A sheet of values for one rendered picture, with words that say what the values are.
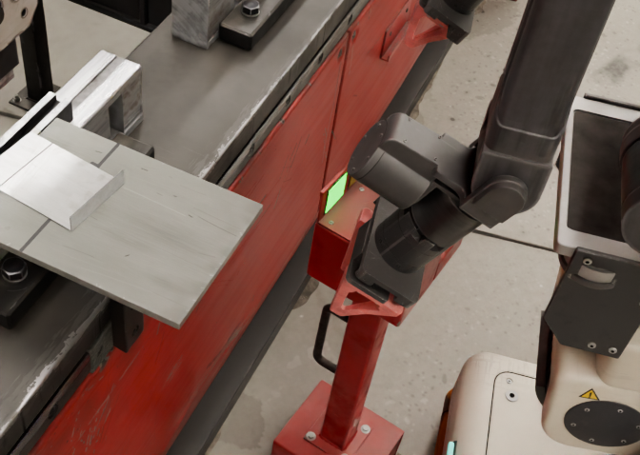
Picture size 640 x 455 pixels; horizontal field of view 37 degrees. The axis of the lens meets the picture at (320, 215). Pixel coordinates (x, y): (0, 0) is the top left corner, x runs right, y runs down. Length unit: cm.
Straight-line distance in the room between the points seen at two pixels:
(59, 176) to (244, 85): 40
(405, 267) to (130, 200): 31
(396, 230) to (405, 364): 129
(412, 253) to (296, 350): 127
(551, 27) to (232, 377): 143
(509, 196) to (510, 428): 104
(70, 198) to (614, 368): 66
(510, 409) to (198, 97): 84
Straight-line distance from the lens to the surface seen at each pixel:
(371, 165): 80
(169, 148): 126
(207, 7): 137
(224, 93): 134
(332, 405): 177
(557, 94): 74
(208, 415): 197
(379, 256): 89
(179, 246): 99
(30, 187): 105
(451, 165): 81
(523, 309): 232
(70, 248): 99
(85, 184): 104
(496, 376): 184
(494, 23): 312
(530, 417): 181
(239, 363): 204
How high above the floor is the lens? 176
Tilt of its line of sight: 48 degrees down
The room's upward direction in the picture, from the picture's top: 10 degrees clockwise
